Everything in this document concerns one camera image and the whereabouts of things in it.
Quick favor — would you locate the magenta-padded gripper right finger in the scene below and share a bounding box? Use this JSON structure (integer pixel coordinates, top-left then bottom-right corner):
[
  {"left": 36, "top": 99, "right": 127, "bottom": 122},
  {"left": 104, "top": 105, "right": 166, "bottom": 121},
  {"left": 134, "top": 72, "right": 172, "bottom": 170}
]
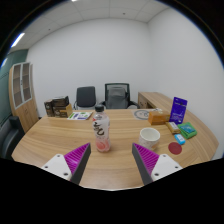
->
[{"left": 131, "top": 142, "right": 184, "bottom": 186}]

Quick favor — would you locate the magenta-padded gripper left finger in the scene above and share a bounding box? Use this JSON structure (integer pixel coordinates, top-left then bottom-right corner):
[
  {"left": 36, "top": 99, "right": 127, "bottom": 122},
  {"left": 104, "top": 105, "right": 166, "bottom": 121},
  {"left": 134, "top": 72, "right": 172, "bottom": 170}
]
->
[{"left": 41, "top": 142, "right": 92, "bottom": 186}]

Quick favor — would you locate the clear drink bottle black cap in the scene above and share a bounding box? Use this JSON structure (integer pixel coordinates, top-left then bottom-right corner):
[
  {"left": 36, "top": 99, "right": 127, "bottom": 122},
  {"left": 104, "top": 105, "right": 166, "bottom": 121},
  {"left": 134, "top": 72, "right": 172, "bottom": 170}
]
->
[{"left": 92, "top": 104, "right": 112, "bottom": 153}]

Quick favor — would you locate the flat round red coaster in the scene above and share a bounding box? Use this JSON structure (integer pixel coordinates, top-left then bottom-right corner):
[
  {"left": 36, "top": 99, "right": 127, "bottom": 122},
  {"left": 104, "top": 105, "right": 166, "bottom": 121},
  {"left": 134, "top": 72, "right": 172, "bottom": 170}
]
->
[{"left": 167, "top": 141, "right": 183, "bottom": 156}]

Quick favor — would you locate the white patterned paper cup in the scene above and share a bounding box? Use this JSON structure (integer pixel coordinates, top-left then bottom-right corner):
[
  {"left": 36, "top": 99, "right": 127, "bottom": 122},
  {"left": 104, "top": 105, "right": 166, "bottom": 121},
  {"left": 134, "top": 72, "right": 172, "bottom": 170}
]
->
[{"left": 138, "top": 127, "right": 161, "bottom": 152}]

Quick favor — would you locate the green flat box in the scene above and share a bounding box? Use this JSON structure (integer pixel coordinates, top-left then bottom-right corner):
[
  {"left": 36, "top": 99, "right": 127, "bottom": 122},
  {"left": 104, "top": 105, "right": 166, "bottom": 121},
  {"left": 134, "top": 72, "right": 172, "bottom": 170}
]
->
[{"left": 176, "top": 121, "right": 198, "bottom": 140}]

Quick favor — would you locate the orange cardboard box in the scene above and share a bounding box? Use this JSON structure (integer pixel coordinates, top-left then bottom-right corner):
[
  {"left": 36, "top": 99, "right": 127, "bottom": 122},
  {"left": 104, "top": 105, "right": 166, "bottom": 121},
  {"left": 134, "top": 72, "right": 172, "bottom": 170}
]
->
[{"left": 147, "top": 110, "right": 171, "bottom": 126}]

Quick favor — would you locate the white green leaflet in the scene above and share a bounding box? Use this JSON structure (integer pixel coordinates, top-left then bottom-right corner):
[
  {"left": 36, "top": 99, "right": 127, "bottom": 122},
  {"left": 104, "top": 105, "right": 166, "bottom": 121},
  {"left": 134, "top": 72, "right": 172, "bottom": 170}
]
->
[{"left": 67, "top": 111, "right": 93, "bottom": 121}]

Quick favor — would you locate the tan cardboard box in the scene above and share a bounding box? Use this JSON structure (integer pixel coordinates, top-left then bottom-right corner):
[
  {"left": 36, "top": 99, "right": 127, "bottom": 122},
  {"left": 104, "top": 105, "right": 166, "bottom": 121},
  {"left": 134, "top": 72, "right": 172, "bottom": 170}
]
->
[{"left": 53, "top": 103, "right": 74, "bottom": 118}]

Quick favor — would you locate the white sheet with round print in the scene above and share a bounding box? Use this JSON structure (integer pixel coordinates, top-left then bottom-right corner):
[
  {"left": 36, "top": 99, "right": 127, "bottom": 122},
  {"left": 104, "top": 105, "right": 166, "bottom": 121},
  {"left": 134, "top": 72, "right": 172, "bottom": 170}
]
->
[{"left": 132, "top": 108, "right": 158, "bottom": 121}]

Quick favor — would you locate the purple standing pouch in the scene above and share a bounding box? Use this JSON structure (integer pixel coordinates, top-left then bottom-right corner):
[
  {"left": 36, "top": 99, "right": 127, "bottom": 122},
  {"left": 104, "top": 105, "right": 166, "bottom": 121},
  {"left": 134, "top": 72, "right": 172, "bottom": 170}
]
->
[{"left": 169, "top": 96, "right": 188, "bottom": 125}]

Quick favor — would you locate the black armchair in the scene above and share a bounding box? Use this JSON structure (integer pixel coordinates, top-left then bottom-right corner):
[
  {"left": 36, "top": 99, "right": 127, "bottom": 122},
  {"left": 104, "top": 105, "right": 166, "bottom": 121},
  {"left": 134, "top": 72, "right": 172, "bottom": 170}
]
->
[{"left": 0, "top": 115, "right": 26, "bottom": 160}]

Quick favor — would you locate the small black carton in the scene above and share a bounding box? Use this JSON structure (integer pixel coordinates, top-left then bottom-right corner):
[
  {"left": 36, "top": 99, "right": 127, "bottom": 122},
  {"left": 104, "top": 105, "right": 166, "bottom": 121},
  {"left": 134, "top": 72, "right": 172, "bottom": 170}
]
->
[{"left": 43, "top": 99, "right": 55, "bottom": 118}]

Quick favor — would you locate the wooden side desk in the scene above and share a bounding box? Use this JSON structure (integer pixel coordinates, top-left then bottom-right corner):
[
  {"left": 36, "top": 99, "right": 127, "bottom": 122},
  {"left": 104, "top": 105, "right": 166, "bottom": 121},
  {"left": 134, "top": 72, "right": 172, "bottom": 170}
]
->
[{"left": 137, "top": 91, "right": 176, "bottom": 111}]

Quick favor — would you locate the wooden shelf cabinet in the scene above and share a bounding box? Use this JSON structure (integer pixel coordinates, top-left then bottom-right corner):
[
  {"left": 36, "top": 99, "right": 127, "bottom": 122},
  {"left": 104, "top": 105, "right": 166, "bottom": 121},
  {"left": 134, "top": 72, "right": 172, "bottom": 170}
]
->
[{"left": 8, "top": 61, "right": 40, "bottom": 134}]

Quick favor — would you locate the black office chair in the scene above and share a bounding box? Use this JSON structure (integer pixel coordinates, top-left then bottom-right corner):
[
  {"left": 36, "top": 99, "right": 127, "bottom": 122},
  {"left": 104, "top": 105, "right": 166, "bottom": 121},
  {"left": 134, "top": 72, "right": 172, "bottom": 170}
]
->
[{"left": 73, "top": 86, "right": 98, "bottom": 111}]

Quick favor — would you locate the grey mesh office chair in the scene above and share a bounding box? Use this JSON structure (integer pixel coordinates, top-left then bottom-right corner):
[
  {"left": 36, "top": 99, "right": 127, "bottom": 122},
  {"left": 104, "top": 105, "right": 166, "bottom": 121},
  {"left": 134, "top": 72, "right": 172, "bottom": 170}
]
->
[{"left": 99, "top": 82, "right": 140, "bottom": 110}]

